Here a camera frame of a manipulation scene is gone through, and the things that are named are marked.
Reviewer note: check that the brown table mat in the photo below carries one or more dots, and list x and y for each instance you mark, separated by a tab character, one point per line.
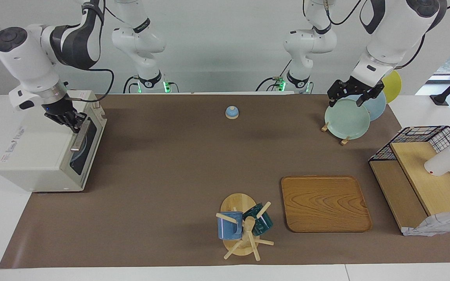
170	187

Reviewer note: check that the small blue white bell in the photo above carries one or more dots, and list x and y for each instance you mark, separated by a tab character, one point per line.
232	113

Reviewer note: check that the wooden shelf box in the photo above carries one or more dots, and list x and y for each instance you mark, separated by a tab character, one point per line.
436	191

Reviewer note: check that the pale green plate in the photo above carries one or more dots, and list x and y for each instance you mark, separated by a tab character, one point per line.
346	119

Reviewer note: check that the blue mug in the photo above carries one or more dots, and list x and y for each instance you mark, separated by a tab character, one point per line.
227	230

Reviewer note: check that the yellow plate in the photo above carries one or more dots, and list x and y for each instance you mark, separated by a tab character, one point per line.
393	86

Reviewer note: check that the white cup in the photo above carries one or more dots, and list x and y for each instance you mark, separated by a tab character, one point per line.
441	162

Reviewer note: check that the wooden mug tree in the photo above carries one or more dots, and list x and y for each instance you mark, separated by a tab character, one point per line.
236	203

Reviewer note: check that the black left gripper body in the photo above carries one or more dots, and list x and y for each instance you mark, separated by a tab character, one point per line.
352	86

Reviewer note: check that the dark green mug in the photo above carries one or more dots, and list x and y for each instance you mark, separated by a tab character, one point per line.
264	224

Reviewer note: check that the large light blue plate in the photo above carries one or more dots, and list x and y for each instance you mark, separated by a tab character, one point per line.
378	107

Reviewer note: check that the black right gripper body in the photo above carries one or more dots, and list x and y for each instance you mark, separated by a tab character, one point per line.
63	111

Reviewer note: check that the oven glass door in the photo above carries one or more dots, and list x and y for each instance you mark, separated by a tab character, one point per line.
92	148

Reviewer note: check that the grey patterned cloth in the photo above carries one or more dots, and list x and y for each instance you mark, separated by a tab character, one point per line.
436	225

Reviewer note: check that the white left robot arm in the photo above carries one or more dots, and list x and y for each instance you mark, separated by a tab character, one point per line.
393	35

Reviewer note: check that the wooden plate rack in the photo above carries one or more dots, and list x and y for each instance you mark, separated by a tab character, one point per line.
345	141

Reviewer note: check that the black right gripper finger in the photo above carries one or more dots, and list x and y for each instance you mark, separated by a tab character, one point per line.
74	128
82	117

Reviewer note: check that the cream toaster oven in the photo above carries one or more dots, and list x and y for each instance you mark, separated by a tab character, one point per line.
41	148

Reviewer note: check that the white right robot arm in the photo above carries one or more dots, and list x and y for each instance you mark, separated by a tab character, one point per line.
22	58

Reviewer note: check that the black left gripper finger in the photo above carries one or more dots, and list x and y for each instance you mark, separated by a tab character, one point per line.
331	102
361	101

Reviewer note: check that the wooden serving tray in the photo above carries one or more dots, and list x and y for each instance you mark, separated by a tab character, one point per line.
324	203

